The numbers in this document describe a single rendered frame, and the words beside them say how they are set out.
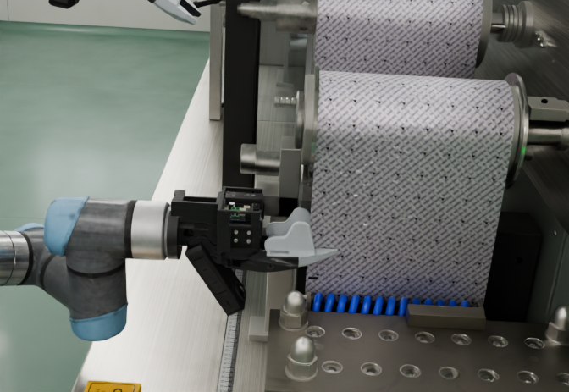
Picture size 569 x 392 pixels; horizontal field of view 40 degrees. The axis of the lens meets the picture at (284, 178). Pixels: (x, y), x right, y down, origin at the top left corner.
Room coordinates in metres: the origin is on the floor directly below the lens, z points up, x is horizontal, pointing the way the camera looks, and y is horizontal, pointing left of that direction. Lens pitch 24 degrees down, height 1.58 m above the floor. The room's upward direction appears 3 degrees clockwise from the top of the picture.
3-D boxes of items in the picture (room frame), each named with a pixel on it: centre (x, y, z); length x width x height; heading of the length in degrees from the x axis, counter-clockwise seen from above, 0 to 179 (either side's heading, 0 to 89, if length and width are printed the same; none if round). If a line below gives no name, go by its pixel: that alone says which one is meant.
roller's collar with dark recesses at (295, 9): (1.20, 0.00, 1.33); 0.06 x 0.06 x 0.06; 0
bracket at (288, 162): (0.98, 0.01, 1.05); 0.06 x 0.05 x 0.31; 90
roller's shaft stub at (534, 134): (0.95, -0.32, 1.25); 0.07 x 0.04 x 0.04; 90
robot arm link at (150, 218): (0.89, 0.16, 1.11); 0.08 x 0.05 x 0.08; 0
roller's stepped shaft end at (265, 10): (1.20, 0.06, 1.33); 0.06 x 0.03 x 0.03; 90
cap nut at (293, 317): (0.82, -0.02, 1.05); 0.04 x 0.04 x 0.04
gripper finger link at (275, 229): (0.90, -0.03, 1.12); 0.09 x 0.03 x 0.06; 91
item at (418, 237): (0.89, -0.15, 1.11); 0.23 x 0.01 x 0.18; 90
